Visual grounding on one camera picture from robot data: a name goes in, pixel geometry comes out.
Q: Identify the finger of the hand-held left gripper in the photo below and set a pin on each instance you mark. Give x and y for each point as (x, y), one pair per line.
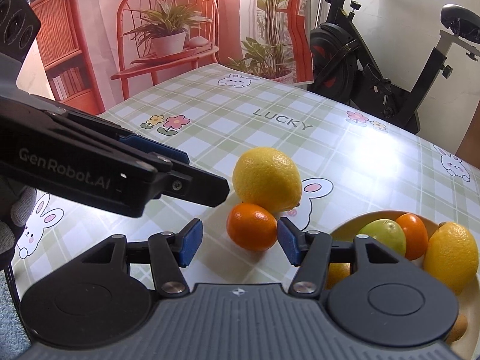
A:
(198, 187)
(161, 148)

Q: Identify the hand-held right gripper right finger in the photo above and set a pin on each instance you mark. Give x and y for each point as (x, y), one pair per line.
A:
(288, 242)

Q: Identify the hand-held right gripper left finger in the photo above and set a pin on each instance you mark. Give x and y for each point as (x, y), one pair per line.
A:
(191, 242)

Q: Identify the cream round plate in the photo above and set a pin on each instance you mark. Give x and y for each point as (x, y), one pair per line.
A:
(348, 225)

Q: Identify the large yellow lemon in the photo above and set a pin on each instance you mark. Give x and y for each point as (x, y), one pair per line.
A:
(266, 176)

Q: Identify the green apple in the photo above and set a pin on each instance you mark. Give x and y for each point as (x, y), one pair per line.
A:
(386, 232)

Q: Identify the person's left hand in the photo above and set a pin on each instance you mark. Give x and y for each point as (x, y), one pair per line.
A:
(24, 206)

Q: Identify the green plaid bunny tablecloth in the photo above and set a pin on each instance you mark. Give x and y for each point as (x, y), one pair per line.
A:
(225, 101)

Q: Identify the black exercise bike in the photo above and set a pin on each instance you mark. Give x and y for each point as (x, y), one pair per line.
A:
(337, 56)

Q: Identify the wooden board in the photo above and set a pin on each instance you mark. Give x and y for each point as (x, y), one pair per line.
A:
(472, 131)

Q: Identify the pink room wall poster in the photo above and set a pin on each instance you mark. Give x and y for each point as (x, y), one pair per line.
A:
(93, 7)

